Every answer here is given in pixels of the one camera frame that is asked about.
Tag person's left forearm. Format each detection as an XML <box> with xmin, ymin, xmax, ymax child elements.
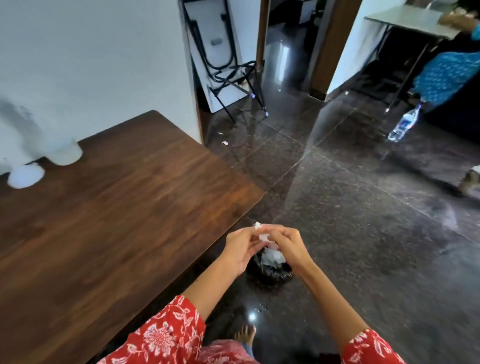
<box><xmin>181</xmin><ymin>258</ymin><xmax>243</xmax><ymax>323</ymax></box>

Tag person's right forearm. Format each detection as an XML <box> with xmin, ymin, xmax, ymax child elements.
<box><xmin>299</xmin><ymin>262</ymin><xmax>370</xmax><ymax>352</ymax></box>

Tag white paper piece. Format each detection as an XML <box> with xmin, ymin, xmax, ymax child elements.
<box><xmin>254</xmin><ymin>221</ymin><xmax>271</xmax><ymax>243</ymax></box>

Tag person's left hand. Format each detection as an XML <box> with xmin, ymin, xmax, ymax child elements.
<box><xmin>219</xmin><ymin>225</ymin><xmax>269</xmax><ymax>278</ymax></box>

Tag white cup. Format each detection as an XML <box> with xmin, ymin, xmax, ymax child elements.
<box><xmin>7</xmin><ymin>163</ymin><xmax>46</xmax><ymax>189</ymax></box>
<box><xmin>48</xmin><ymin>140</ymin><xmax>83</xmax><ymax>166</ymax></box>

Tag grey metal table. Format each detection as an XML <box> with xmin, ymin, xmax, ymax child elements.
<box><xmin>345</xmin><ymin>4</ymin><xmax>461</xmax><ymax>114</ymax></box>

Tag clear plastic water bottle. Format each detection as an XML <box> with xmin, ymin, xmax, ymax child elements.
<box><xmin>387</xmin><ymin>103</ymin><xmax>423</xmax><ymax>143</ymax></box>

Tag person's bare foot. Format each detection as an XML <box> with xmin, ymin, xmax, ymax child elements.
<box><xmin>234</xmin><ymin>324</ymin><xmax>257</xmax><ymax>348</ymax></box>

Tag person's right hand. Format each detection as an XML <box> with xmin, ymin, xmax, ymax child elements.
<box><xmin>262</xmin><ymin>224</ymin><xmax>318</xmax><ymax>278</ymax></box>

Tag brown wooden door frame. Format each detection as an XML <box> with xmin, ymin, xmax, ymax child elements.
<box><xmin>308</xmin><ymin>0</ymin><xmax>363</xmax><ymax>101</ymax></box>

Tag white folding table black legs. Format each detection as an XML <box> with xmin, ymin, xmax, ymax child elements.
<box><xmin>181</xmin><ymin>0</ymin><xmax>269</xmax><ymax>124</ymax></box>

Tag white paper scraps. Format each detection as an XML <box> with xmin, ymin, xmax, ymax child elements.
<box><xmin>260</xmin><ymin>247</ymin><xmax>287</xmax><ymax>269</ymax></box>

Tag black trash bin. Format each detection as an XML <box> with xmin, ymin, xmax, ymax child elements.
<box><xmin>245</xmin><ymin>258</ymin><xmax>294</xmax><ymax>288</ymax></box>

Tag brown wooden table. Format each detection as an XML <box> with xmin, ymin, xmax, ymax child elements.
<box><xmin>0</xmin><ymin>110</ymin><xmax>265</xmax><ymax>364</ymax></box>

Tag red floral dress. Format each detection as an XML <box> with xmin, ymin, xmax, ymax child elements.
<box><xmin>97</xmin><ymin>295</ymin><xmax>408</xmax><ymax>364</ymax></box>

